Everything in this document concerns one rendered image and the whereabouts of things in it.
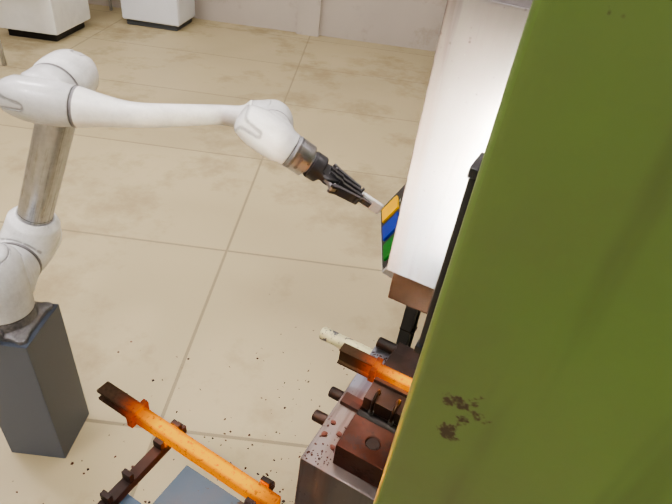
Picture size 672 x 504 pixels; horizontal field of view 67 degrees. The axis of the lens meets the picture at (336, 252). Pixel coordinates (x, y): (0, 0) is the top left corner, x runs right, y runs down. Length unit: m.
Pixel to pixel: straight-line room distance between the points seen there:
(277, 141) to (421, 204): 0.64
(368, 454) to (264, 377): 1.40
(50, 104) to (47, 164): 0.33
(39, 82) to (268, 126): 0.54
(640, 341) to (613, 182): 0.09
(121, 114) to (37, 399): 1.05
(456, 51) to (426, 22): 7.02
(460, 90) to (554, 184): 0.39
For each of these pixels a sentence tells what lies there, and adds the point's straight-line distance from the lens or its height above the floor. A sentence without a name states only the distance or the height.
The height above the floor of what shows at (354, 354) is 1.02.
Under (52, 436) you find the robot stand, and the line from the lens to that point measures 2.18.
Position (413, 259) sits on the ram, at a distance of 0.78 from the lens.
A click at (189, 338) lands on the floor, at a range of 2.57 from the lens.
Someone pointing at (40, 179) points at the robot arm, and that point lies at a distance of 1.73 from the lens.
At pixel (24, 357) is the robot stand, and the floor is 0.56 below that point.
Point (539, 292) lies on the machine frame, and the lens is 0.31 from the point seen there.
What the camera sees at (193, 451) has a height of 0.98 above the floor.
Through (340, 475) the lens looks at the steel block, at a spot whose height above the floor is 0.92.
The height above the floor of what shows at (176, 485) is 0.71.
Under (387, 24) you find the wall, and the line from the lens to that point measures 7.64.
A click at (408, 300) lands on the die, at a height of 1.28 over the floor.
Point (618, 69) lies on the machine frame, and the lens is 0.26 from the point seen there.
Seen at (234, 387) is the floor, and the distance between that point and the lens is 2.36.
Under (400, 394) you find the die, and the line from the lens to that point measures 1.13.
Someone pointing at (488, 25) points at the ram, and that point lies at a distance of 0.64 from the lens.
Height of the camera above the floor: 1.86
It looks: 36 degrees down
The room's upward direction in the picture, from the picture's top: 8 degrees clockwise
